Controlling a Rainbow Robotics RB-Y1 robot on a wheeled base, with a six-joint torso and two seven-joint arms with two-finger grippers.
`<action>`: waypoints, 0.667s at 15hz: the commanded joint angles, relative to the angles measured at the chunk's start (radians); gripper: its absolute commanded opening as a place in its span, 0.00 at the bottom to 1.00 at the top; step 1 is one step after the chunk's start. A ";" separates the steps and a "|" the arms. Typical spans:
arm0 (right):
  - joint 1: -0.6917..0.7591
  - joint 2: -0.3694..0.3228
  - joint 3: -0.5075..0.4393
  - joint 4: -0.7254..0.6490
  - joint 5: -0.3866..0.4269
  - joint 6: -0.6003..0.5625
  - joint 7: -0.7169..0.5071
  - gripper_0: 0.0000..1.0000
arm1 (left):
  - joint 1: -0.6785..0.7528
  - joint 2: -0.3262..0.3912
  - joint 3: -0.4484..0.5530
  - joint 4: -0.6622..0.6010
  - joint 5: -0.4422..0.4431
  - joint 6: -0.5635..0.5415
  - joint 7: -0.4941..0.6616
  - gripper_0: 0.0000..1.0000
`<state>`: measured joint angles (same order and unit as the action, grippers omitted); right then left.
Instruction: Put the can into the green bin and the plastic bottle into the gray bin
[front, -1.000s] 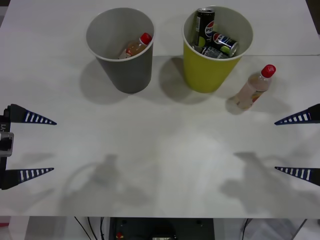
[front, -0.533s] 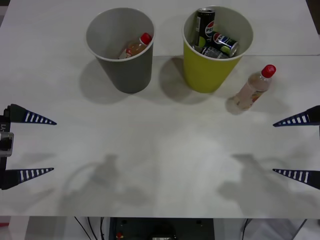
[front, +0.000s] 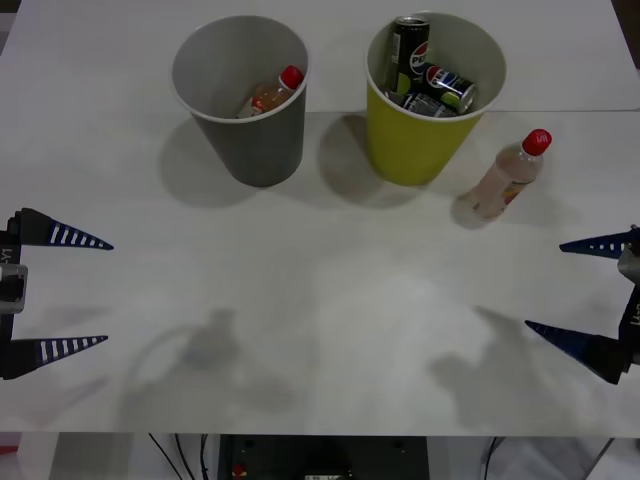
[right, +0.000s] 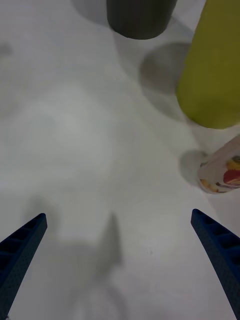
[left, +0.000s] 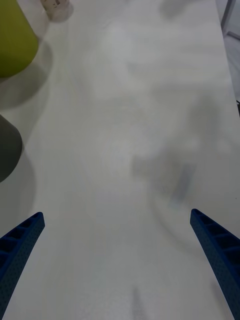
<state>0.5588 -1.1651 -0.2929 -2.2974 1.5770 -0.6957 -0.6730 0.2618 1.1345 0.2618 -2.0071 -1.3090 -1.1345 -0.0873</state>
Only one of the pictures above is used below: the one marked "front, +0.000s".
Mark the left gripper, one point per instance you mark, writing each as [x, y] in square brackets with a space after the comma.
[12, 247]

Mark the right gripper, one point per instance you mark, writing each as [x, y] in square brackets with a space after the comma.
[631, 320]

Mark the red-capped clear plastic bottle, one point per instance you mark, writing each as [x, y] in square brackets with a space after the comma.
[505, 180]

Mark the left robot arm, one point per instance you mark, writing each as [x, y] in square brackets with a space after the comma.
[12, 287]

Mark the yellow-green plastic waste bin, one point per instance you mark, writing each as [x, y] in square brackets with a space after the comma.
[415, 145]

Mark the black can with grey print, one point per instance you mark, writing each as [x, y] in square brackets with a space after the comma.
[425, 104]

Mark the black can with blue logo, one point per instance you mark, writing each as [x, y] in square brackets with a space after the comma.
[450, 82]

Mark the grey plastic waste bin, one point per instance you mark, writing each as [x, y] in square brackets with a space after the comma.
[260, 150]

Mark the red-capped bottle with orange drink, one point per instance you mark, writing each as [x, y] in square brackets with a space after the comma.
[272, 95]

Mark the tall black drink can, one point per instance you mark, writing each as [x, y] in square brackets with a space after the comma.
[407, 45]

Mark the black robot torso base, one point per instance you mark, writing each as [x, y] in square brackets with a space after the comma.
[320, 457]

